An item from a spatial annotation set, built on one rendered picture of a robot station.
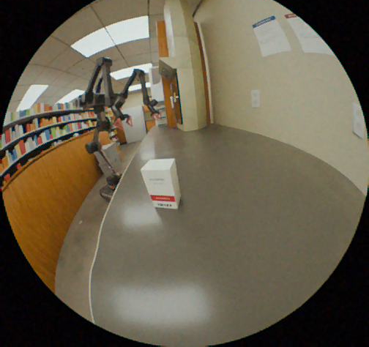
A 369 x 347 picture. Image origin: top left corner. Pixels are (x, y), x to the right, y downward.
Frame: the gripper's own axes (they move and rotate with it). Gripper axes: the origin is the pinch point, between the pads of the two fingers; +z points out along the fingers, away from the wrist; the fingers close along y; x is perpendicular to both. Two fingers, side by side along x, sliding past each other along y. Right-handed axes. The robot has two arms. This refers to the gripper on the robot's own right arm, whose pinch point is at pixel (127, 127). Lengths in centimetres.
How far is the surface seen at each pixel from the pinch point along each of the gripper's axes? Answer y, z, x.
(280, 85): -2, 31, -91
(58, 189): -50, -28, 155
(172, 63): 17, -19, -49
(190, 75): 22, -5, -53
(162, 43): 49, -68, -55
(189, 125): 20.2, 25.2, -30.9
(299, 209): -48, 45, -58
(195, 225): -51, 37, -43
